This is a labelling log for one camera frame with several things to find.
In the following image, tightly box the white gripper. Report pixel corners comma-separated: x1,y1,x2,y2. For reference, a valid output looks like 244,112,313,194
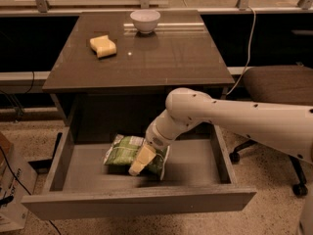
128,122,170,176

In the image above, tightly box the green jalapeno chip bag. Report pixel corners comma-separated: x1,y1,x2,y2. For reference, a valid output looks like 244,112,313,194
103,134,170,180

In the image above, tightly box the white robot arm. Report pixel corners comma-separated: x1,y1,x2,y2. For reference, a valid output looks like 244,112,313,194
136,88,313,163

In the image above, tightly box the open grey top drawer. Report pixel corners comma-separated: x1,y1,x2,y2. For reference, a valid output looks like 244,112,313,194
22,123,256,220

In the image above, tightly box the grey cabinet counter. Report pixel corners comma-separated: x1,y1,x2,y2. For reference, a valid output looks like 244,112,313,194
43,11,234,141

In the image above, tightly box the yellow sponge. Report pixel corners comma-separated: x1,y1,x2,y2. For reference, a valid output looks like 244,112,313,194
90,35,117,59

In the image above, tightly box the white ceramic bowl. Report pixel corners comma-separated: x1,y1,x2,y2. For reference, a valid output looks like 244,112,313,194
130,10,160,33

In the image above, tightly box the white cardboard box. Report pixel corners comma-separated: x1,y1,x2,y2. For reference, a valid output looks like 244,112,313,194
0,133,37,232

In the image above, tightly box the grey office chair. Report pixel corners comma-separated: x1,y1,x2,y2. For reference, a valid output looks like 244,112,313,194
230,65,313,197

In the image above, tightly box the black cable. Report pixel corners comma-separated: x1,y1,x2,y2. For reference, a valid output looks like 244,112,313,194
0,146,63,235

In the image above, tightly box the white cable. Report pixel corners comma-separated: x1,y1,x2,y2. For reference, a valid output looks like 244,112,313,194
225,6,257,97

